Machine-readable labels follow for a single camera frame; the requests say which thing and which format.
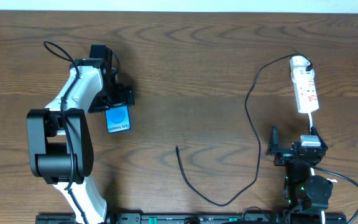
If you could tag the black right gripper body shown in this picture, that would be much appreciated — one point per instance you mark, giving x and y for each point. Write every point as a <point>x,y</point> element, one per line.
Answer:
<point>291,150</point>

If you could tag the blue Galaxy smartphone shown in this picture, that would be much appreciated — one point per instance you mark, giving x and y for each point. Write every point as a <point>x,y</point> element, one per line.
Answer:
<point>117,119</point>

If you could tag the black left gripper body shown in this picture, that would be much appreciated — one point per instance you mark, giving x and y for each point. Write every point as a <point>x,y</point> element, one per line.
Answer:
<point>122,96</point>

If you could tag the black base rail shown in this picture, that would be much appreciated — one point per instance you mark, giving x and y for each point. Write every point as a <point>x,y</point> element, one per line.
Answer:
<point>255,217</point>

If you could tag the small white paper scrap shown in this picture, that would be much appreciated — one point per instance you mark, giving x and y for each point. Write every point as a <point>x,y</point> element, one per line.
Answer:
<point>332,180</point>

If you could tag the white power strip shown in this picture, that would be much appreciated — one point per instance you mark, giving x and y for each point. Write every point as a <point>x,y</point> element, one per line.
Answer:
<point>302,76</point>

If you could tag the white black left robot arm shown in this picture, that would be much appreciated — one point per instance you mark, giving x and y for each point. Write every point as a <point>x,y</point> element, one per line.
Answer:
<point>60,147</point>

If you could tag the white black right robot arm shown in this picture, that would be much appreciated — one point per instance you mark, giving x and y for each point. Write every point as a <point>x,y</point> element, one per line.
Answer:
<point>306,193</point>

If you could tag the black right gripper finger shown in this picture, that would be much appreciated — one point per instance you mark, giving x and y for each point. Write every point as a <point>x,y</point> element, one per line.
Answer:
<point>315,133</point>
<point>273,145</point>

